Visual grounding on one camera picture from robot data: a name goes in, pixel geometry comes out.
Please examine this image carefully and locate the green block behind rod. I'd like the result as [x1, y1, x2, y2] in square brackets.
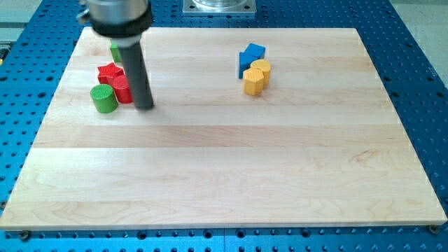
[109, 40, 122, 63]

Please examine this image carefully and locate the red cylinder block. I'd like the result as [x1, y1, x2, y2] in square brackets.
[111, 75, 133, 104]

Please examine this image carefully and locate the blue triangle block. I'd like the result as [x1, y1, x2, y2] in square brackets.
[238, 52, 258, 79]

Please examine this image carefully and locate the yellow cylinder block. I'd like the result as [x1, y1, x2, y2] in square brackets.
[251, 59, 272, 86]

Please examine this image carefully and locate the red star block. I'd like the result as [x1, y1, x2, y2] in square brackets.
[97, 62, 124, 84]

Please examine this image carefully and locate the green cylinder block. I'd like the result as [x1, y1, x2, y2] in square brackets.
[90, 84, 118, 113]

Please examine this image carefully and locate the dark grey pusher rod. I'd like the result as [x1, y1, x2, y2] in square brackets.
[114, 35, 154, 110]

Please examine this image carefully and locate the light wooden board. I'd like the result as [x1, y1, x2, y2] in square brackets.
[1, 27, 447, 230]

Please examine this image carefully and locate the blue perforated table plate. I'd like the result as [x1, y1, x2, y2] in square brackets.
[1, 1, 447, 251]

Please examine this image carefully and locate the yellow hexagon block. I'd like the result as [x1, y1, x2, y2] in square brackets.
[243, 68, 264, 96]

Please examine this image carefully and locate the blue cube block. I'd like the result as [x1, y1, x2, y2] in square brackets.
[244, 43, 266, 60]

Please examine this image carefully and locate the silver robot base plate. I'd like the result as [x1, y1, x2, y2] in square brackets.
[183, 0, 257, 15]

